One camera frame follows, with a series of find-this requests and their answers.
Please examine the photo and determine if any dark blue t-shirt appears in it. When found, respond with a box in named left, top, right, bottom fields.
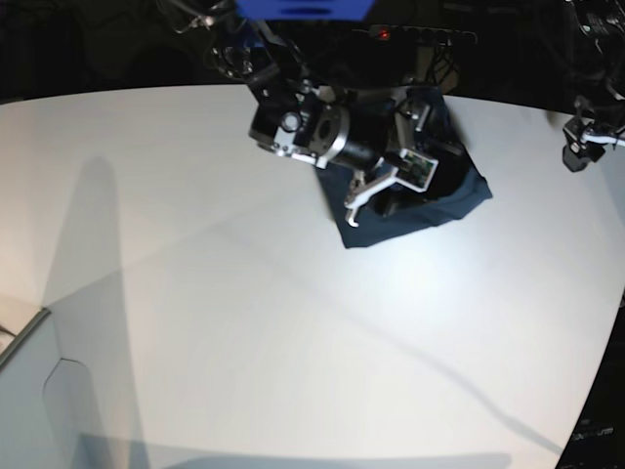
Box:
left=316, top=88, right=492, bottom=249

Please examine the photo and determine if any blue plastic box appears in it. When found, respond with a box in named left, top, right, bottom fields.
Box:
left=236, top=0, right=375, bottom=21

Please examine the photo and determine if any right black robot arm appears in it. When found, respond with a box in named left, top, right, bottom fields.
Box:
left=171, top=1, right=471, bottom=229

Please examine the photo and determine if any black power strip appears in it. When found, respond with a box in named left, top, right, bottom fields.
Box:
left=367, top=24, right=479, bottom=46

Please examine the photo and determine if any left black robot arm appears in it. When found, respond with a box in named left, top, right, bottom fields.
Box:
left=562, top=1, right=624, bottom=173

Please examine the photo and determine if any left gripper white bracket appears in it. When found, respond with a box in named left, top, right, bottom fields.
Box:
left=561, top=95, right=625, bottom=173

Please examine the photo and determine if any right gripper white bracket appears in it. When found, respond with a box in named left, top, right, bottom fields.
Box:
left=343, top=87, right=465, bottom=229

